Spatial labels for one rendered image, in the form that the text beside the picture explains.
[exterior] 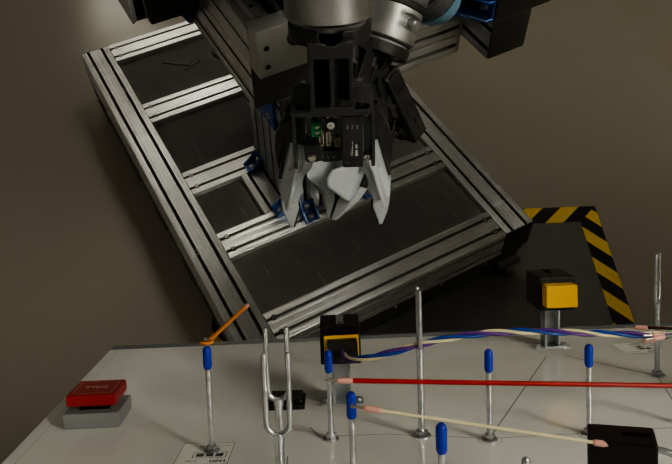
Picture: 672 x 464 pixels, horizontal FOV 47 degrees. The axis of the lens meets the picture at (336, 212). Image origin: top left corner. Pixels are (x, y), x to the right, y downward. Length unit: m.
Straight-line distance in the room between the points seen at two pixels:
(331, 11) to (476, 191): 1.58
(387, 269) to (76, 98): 1.39
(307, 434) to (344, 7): 0.40
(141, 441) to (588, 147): 2.12
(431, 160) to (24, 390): 1.25
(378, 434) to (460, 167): 1.51
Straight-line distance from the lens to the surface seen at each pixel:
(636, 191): 2.60
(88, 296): 2.30
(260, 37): 1.19
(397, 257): 1.99
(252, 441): 0.77
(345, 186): 0.89
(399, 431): 0.78
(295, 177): 0.71
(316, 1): 0.63
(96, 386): 0.86
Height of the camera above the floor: 1.83
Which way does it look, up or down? 51 degrees down
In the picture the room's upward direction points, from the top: straight up
